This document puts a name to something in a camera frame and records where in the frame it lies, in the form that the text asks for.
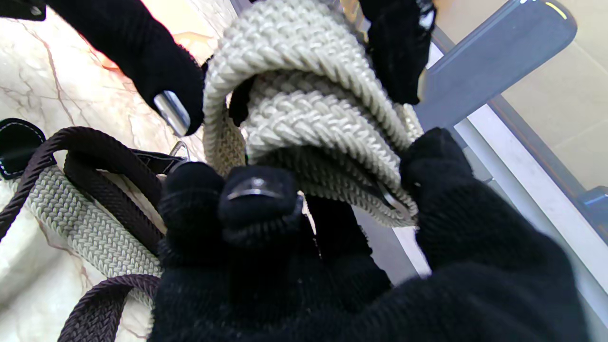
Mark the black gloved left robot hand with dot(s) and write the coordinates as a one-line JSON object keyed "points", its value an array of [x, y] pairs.
{"points": [[156, 57]]}

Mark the beige woven belt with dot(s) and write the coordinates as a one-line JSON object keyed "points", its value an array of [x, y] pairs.
{"points": [[304, 52], [85, 223]]}

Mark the dark brown woven belt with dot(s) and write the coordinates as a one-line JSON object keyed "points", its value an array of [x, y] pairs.
{"points": [[90, 142]]}

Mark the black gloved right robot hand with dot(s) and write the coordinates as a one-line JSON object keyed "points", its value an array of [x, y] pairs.
{"points": [[475, 285]]}

